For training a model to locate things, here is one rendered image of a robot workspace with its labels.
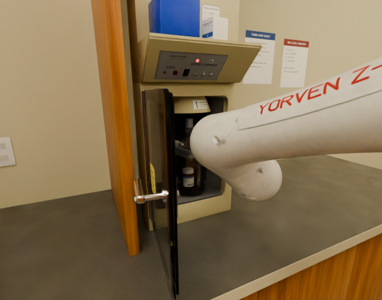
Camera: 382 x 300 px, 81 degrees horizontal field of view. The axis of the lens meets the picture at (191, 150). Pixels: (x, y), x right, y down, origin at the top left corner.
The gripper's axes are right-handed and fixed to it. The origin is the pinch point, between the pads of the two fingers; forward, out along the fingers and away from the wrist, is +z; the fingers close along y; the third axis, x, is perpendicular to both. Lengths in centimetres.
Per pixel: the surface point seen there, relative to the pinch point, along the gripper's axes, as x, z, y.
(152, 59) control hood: -25.7, -14.2, 16.2
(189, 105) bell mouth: -14.0, -4.3, 2.0
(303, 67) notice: -32, 36, -96
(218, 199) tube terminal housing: 20.4, -6.6, -8.3
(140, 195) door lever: -0.4, -34.0, 25.1
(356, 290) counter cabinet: 58, -33, -56
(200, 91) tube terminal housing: -18.0, -6.8, -0.6
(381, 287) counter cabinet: 66, -33, -76
